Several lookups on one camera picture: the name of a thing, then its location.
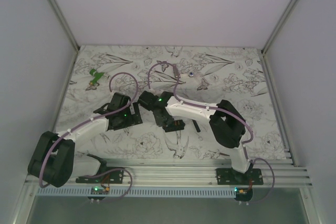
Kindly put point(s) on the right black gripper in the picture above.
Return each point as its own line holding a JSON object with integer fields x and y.
{"x": 161, "y": 123}

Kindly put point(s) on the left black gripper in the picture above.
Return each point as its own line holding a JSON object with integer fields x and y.
{"x": 133, "y": 119}

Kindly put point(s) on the black fuse box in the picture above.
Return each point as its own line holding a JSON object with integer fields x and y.
{"x": 176, "y": 125}

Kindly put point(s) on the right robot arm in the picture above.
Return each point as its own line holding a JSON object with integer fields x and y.
{"x": 229, "y": 128}

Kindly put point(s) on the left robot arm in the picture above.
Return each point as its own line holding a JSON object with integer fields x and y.
{"x": 54, "y": 159}

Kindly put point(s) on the green plastic connector part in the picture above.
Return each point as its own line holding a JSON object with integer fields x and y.
{"x": 96, "y": 77}

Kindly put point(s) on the floral patterned table mat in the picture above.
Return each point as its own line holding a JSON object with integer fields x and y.
{"x": 233, "y": 74}

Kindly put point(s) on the left small circuit board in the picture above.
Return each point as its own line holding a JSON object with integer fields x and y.
{"x": 98, "y": 193}

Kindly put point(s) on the small circuit board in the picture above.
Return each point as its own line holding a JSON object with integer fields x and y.
{"x": 243, "y": 194}
{"x": 98, "y": 193}

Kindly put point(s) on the right small circuit board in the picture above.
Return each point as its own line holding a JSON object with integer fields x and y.
{"x": 243, "y": 194}

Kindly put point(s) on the grey metal bracket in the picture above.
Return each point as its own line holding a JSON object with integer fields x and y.
{"x": 176, "y": 72}

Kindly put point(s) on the black handled hammer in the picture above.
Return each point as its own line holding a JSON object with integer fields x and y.
{"x": 196, "y": 126}

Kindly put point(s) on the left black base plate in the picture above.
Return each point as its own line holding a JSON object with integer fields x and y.
{"x": 110, "y": 175}

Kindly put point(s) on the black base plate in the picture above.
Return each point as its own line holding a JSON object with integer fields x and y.
{"x": 228, "y": 176}
{"x": 110, "y": 175}

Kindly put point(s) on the aluminium front rail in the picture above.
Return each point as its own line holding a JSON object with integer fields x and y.
{"x": 203, "y": 172}

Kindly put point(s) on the white slotted cable duct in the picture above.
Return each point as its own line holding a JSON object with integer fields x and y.
{"x": 148, "y": 192}

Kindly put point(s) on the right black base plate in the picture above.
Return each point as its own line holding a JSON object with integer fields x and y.
{"x": 228, "y": 176}

